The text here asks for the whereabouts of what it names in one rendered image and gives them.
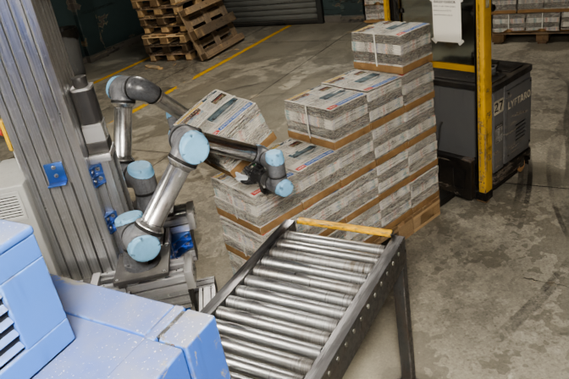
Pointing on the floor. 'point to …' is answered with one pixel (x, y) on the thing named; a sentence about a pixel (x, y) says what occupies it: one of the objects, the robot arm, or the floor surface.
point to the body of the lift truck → (451, 112)
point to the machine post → (194, 342)
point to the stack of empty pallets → (165, 38)
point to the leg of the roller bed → (404, 325)
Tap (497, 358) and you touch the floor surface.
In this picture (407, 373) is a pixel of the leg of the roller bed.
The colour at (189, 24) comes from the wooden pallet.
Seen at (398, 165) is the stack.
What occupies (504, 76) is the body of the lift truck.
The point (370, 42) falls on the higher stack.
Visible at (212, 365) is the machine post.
